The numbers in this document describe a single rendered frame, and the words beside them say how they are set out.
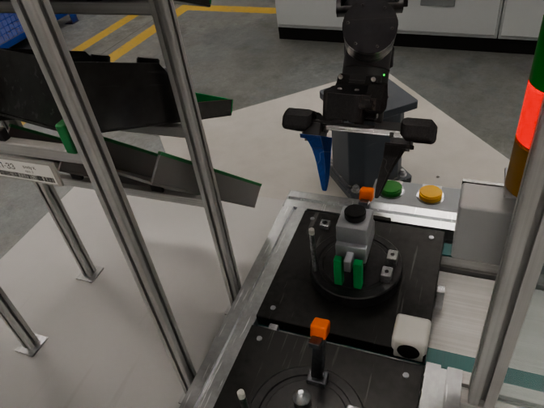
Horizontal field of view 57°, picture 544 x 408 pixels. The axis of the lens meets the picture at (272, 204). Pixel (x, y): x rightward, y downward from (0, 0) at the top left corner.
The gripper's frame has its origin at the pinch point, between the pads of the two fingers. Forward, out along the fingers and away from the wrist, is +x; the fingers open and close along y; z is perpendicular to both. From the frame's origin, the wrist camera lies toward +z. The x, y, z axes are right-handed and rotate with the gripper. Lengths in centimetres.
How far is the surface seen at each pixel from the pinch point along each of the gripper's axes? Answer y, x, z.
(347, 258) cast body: 0.0, 12.7, -4.3
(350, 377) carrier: 3.4, 26.4, 2.2
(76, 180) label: -43.9, 7.4, -0.4
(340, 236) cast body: -1.5, 9.9, -4.6
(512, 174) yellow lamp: 16.8, -1.6, 16.2
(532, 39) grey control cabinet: 45, -85, -304
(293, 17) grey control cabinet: -121, -97, -307
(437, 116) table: 6, -13, -73
